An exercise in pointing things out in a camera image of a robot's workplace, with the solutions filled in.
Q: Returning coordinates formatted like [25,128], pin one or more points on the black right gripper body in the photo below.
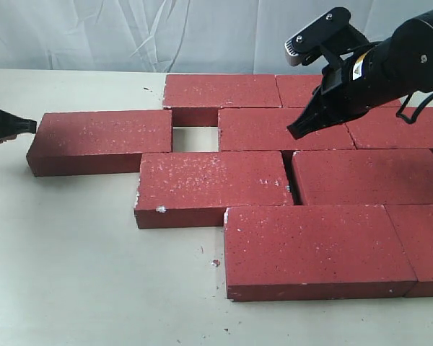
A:
[367,79]

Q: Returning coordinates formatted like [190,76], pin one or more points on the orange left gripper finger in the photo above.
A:
[11,125]

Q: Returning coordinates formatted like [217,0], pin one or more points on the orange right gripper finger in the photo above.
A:
[339,119]
[308,122]

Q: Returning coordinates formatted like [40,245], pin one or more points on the red brick diagonal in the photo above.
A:
[265,129]

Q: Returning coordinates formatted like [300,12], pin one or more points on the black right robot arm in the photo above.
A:
[411,47]

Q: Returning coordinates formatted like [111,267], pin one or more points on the red brick right second row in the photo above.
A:
[381,129]

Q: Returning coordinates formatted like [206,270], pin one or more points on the red brick right third row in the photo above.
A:
[370,176]

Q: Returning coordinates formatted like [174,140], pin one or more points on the red brick front large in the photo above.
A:
[318,252]

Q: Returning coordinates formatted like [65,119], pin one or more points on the blue wrinkled backdrop cloth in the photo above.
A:
[223,37]

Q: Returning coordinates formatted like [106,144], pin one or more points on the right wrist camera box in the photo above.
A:
[327,36]

